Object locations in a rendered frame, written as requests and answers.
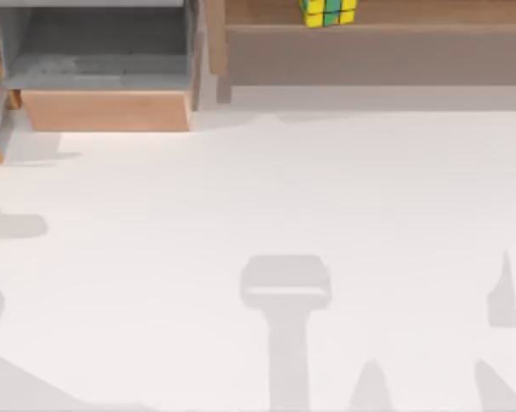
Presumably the pale wooden drawer front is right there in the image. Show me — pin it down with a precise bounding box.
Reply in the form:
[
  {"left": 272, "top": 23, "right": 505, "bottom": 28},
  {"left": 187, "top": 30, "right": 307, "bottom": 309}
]
[{"left": 20, "top": 88, "right": 193, "bottom": 132}]

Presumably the wooden open shelf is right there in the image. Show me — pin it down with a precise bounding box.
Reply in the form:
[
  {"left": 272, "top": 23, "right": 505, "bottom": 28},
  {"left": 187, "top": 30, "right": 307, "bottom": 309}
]
[{"left": 204, "top": 0, "right": 516, "bottom": 105}]

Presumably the yellow and green puzzle cube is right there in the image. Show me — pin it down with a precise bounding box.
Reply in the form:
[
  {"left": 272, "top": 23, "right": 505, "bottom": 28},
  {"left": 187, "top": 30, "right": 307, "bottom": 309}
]
[{"left": 300, "top": 0, "right": 356, "bottom": 29}]

